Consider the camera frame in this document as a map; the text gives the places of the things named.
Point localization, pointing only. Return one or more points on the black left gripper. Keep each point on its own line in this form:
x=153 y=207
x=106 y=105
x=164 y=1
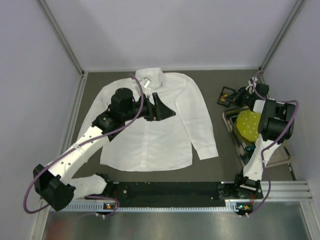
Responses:
x=151 y=109

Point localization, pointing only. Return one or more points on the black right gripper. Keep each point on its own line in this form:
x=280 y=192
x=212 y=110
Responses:
x=238 y=95

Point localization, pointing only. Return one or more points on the white button-up shirt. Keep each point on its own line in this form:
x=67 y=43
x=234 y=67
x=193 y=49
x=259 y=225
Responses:
x=165 y=145

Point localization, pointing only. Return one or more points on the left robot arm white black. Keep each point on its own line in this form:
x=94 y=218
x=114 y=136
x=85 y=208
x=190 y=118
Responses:
x=105 y=127

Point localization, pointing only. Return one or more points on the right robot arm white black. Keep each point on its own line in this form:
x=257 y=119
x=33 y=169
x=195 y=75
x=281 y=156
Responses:
x=269 y=123

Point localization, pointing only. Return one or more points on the small black open box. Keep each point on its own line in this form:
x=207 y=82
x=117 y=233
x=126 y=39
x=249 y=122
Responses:
x=229 y=99

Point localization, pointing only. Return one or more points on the green polka dot plate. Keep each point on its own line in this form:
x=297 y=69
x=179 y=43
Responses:
x=246 y=125

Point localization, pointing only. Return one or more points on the dark green cup white inside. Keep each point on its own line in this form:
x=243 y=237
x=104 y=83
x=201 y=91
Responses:
x=249 y=149

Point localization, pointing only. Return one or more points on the silver metal tray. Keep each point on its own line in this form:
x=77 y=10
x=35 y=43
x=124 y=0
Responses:
x=280 y=157

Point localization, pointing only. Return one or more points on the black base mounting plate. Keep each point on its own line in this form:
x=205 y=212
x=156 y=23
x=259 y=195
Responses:
x=214 y=189

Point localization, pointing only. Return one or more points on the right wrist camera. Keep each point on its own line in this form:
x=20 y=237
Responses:
x=251 y=85

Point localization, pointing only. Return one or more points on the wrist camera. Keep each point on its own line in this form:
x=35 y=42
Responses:
x=145 y=82
x=251 y=85

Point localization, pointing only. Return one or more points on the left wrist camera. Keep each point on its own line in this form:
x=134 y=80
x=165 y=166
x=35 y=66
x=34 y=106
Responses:
x=145 y=82

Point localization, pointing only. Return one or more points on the aluminium frame rail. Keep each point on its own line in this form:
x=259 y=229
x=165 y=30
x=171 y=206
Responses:
x=287 y=191

